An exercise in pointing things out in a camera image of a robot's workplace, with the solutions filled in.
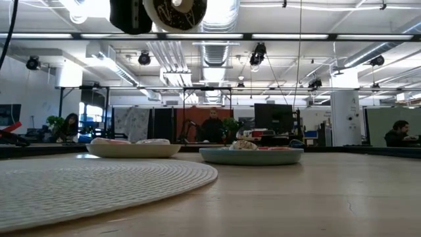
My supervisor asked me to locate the green potted plant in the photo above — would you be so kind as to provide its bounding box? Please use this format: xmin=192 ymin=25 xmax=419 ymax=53
xmin=45 ymin=115 xmax=65 ymax=133
xmin=222 ymin=117 xmax=243 ymax=143

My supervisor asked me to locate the black wall screen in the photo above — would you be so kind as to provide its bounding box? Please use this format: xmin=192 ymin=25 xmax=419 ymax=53
xmin=0 ymin=103 xmax=22 ymax=128

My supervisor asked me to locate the white round column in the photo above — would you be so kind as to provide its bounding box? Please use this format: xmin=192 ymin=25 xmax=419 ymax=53
xmin=330 ymin=89 xmax=362 ymax=147

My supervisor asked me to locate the green partition panel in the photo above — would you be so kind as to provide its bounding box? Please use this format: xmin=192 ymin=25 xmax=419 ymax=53
xmin=364 ymin=107 xmax=421 ymax=148

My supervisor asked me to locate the person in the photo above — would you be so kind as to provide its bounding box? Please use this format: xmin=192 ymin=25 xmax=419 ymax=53
xmin=200 ymin=107 xmax=227 ymax=143
xmin=54 ymin=113 xmax=80 ymax=144
xmin=384 ymin=120 xmax=414 ymax=147

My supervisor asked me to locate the red bar object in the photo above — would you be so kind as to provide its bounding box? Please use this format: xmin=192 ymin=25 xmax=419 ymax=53
xmin=0 ymin=120 xmax=22 ymax=134

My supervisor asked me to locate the black computer monitor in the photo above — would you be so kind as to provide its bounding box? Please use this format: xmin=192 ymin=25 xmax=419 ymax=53
xmin=254 ymin=103 xmax=294 ymax=135

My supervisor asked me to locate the white frosted donut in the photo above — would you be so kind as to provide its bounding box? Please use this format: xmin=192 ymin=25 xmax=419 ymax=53
xmin=135 ymin=138 xmax=172 ymax=145

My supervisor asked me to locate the patterned grey curtain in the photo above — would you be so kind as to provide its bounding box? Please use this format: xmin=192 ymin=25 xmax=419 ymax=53
xmin=113 ymin=107 xmax=151 ymax=142

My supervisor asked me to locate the cream round plate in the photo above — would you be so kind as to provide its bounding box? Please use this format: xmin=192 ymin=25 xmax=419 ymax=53
xmin=86 ymin=142 xmax=182 ymax=159

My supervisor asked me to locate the black hanging arm cable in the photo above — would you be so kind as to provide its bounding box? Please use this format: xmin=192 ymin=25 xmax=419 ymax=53
xmin=0 ymin=0 xmax=19 ymax=70

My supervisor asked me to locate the black overhead frame bar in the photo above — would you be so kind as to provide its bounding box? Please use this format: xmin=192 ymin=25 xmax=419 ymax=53
xmin=0 ymin=32 xmax=421 ymax=42

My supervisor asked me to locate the white woven round placemat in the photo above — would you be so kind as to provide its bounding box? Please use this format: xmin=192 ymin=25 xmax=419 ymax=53
xmin=0 ymin=157 xmax=218 ymax=233

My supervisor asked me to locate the black metal rack frame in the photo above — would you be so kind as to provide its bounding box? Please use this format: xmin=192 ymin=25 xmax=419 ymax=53
xmin=182 ymin=86 xmax=233 ymax=144

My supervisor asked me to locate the pale blue round plate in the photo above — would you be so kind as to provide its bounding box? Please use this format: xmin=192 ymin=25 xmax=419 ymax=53
xmin=199 ymin=147 xmax=305 ymax=167

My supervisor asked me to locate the thin hanging black cable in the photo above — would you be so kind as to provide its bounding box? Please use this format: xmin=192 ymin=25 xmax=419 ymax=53
xmin=292 ymin=0 xmax=303 ymax=109

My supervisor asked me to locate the silver ceiling air duct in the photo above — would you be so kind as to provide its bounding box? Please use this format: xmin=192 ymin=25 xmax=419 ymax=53
xmin=197 ymin=0 xmax=243 ymax=66

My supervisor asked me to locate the orange partition panel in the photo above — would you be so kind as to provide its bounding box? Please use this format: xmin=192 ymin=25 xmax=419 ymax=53
xmin=176 ymin=107 xmax=234 ymax=144

